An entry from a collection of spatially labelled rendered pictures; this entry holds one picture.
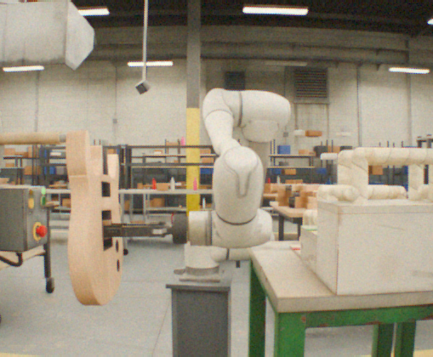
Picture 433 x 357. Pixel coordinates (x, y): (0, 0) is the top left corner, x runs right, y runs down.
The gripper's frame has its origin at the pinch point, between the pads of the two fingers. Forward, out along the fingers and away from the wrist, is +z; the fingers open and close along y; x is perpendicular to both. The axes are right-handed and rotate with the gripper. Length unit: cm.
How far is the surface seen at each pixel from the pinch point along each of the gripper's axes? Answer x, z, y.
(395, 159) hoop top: 14, -61, -28
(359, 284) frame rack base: -9, -53, -27
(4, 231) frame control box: -1.9, 37.3, 15.4
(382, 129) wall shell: 235, -652, 1061
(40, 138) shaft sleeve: 22.8, 15.3, -7.6
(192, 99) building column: 222, -12, 667
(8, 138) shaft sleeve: 22.9, 24.0, -7.4
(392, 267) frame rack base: -6, -60, -28
